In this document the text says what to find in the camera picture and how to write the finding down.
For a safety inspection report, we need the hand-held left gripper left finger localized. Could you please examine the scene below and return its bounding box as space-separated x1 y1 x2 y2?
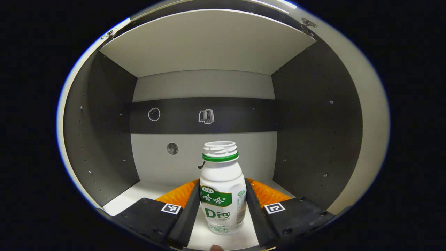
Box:
113 179 201 249

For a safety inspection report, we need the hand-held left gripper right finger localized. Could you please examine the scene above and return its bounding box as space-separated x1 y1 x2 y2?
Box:
245 178 336 248

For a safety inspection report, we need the white bottle green label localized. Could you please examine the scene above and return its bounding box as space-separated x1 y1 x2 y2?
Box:
200 141 247 235

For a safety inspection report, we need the grey cabinet door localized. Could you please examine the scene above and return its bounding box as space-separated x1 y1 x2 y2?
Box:
301 17 391 215
56 19 117 218

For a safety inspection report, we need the grey cabinet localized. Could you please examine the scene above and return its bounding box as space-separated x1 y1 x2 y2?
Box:
62 0 363 251

